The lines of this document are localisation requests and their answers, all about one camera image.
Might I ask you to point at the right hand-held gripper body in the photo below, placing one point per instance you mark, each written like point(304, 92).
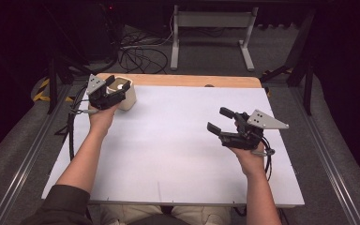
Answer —
point(247, 134)

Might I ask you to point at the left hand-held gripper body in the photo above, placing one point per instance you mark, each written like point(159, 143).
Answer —
point(101, 95)

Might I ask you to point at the person's left hand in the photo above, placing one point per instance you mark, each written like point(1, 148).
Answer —
point(101, 120)

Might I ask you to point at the person's right hand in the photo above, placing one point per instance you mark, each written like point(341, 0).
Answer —
point(250, 161)

